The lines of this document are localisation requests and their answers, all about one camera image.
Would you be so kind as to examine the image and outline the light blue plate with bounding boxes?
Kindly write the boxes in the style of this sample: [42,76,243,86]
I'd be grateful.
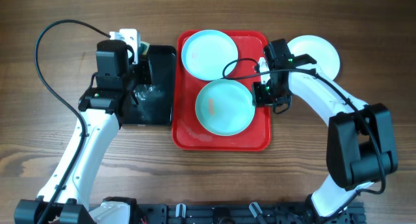
[181,30,239,81]
[195,79,255,136]

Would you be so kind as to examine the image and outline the white plate with stain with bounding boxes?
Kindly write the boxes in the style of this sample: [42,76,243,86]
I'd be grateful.
[287,35,341,80]

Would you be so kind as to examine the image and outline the light blue plate top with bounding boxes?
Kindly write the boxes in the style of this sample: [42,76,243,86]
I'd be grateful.
[181,30,239,81]

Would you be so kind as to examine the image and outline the green yellow sponge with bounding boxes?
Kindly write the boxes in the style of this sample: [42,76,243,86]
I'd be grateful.
[138,42,150,55]

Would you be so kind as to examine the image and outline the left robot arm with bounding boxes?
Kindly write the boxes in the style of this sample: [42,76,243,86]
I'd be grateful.
[14,55,151,223]

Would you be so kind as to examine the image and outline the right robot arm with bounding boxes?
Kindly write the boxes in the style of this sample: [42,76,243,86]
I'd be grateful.
[252,69,398,223]

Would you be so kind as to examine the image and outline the black rectangular water tray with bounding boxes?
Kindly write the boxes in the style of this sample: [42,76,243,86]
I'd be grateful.
[122,45,176,125]

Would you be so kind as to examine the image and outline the red plastic tray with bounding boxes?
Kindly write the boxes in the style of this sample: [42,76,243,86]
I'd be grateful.
[172,30,272,151]

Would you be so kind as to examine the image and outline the right black cable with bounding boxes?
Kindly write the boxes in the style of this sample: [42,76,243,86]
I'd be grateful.
[222,58,387,215]

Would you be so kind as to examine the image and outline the black cable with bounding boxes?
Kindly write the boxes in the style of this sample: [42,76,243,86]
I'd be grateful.
[34,19,112,224]
[222,58,387,215]

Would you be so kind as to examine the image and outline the left black cable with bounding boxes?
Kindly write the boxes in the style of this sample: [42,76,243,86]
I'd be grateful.
[34,19,112,224]

